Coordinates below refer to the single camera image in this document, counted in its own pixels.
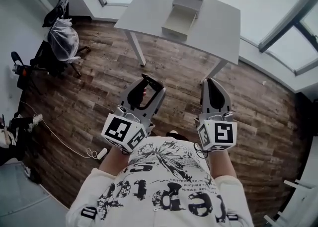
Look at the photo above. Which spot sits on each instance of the person's right forearm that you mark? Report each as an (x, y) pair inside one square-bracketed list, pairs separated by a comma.
[(222, 166)]

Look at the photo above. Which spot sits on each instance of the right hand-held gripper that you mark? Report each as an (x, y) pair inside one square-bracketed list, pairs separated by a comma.
[(223, 134)]

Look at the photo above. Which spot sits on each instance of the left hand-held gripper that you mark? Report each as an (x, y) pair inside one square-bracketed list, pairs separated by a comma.
[(116, 131)]

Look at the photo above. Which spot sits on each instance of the white power strip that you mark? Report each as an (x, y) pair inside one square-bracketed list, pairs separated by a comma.
[(102, 153)]

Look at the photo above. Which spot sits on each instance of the black office chair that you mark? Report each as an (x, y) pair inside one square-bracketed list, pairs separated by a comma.
[(47, 64)]

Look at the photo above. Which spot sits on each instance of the grey and orange device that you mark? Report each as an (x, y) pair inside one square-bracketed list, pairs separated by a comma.
[(18, 69)]

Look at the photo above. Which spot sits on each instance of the person's left forearm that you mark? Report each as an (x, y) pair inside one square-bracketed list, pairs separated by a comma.
[(113, 164)]

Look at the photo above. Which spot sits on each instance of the clear plastic bag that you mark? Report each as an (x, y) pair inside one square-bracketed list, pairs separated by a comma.
[(62, 39)]

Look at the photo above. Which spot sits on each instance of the white metal rack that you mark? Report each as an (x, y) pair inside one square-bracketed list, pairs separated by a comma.
[(298, 196)]

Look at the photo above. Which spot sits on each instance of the person's right leg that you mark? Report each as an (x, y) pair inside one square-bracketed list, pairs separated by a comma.
[(180, 136)]

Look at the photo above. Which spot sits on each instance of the black folding chair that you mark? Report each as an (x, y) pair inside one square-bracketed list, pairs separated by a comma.
[(17, 58)]

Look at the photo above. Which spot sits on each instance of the white table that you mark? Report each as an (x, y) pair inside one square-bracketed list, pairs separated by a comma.
[(144, 15)]

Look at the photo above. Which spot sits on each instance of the small black object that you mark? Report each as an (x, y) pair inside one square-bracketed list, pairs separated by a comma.
[(152, 82)]

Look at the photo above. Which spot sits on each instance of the grey tray organizer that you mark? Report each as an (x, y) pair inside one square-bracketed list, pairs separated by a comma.
[(186, 0)]

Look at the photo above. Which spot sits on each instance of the grey window frame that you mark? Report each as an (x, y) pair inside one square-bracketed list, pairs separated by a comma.
[(280, 32)]

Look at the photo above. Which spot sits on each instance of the person's white printed shirt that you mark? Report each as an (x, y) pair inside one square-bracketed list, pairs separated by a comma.
[(161, 183)]

